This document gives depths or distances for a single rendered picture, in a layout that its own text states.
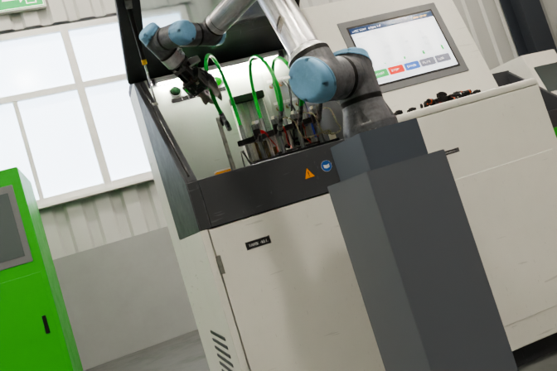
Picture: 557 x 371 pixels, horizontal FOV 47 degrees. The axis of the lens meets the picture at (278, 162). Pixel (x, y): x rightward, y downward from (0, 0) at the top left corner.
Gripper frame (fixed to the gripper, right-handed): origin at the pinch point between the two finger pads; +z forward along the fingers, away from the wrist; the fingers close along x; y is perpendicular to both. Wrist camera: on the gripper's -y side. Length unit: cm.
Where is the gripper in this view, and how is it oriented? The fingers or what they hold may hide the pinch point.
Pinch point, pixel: (216, 98)
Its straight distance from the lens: 229.9
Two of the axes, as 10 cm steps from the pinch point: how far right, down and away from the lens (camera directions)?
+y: 0.8, 6.1, -7.9
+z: 5.9, 6.0, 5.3
